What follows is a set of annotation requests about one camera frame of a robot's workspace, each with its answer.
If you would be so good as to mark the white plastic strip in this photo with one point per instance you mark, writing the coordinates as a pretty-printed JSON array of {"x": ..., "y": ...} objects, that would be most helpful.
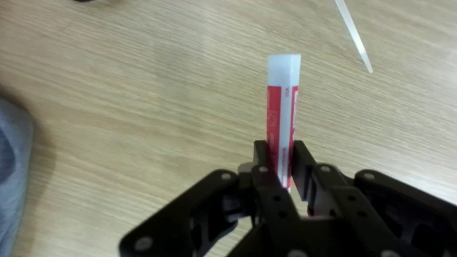
[{"x": 354, "y": 36}]

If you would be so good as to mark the grey fleece cloth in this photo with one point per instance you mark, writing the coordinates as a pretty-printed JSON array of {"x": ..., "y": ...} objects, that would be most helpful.
[{"x": 11, "y": 180}]

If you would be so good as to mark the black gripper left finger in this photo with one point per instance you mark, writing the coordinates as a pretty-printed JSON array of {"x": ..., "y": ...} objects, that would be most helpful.
[{"x": 228, "y": 215}]

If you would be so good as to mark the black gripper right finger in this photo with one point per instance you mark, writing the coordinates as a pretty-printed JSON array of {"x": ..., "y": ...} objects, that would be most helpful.
[{"x": 371, "y": 215}]

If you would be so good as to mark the red marker white cap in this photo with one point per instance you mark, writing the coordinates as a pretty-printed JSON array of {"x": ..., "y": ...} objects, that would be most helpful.
[{"x": 281, "y": 119}]

